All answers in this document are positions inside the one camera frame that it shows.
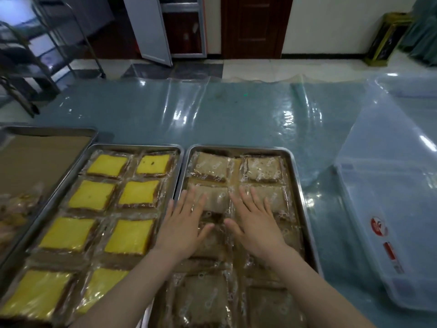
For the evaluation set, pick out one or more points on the person's left hand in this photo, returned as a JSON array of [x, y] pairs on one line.
[[181, 235]]

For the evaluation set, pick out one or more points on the person's right hand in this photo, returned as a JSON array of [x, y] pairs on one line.
[[261, 235]]

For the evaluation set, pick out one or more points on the steel tray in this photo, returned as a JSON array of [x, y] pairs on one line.
[[300, 201], [170, 187], [51, 130]]

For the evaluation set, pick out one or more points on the pile of brown cake packets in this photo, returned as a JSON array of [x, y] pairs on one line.
[[211, 165]]

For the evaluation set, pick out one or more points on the yellow cake slice packets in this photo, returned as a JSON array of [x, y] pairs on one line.
[[68, 233]]

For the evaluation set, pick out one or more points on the clear plastic storage bin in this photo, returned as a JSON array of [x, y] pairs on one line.
[[392, 187]]

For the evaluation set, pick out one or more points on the pile of small bun packets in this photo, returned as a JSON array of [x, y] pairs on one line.
[[17, 215]]

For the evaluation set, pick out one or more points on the person's right forearm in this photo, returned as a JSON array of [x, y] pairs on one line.
[[317, 293]]

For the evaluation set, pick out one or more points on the person's left forearm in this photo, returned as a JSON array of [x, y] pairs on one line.
[[129, 293]]

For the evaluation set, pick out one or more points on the plastic covered teal tablecloth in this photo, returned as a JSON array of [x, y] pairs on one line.
[[239, 109]]

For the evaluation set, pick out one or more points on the aluminium framed glass door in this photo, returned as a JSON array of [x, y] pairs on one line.
[[184, 30]]

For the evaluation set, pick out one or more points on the dark wooden door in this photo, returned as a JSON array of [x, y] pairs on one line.
[[256, 30]]

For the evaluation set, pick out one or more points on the white framed door leaf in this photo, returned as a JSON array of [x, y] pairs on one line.
[[146, 30]]

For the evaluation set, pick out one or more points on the gold and black bin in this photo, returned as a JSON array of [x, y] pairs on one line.
[[385, 40]]

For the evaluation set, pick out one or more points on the group of teal covered chairs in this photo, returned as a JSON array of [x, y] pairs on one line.
[[423, 37]]

